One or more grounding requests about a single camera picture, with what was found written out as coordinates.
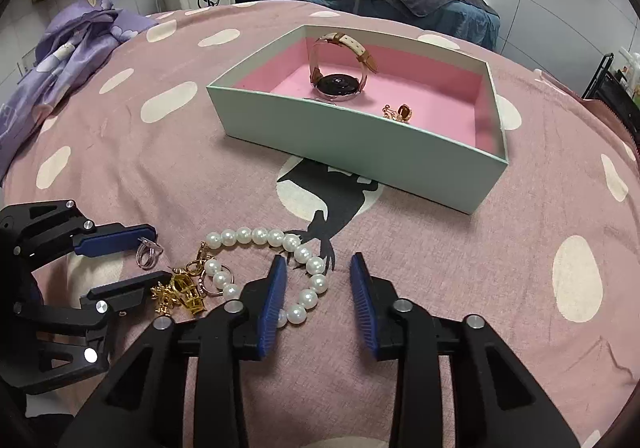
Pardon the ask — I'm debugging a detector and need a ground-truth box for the silver bangle with charm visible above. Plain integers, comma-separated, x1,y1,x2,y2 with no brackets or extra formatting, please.
136,237,164,271

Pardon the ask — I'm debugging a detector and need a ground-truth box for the gold charm cluster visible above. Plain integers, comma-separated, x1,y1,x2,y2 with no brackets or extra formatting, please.
151,266,206,317

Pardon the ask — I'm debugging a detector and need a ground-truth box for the white pearl bracelet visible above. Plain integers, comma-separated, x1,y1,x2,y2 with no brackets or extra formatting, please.
203,225,330,329

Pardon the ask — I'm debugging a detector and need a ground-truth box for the gold heart earring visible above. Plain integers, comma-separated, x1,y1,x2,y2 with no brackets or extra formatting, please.
382,104,412,123

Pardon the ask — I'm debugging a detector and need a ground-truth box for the pink polka dot bedsheet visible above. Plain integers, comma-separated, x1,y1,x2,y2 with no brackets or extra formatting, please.
3,1,639,447

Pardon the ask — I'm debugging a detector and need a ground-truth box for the purple floral cloth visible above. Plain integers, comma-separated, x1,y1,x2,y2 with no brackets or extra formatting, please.
1,0,156,174

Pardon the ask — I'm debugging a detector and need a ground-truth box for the mint box pink lining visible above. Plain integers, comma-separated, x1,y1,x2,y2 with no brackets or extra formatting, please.
207,25,509,214

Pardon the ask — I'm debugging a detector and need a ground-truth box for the black trolley rack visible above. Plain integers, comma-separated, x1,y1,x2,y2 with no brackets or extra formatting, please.
582,53,639,151

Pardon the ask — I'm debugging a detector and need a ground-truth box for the wristwatch with leather strap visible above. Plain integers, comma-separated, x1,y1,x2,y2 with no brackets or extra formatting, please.
308,31,378,102

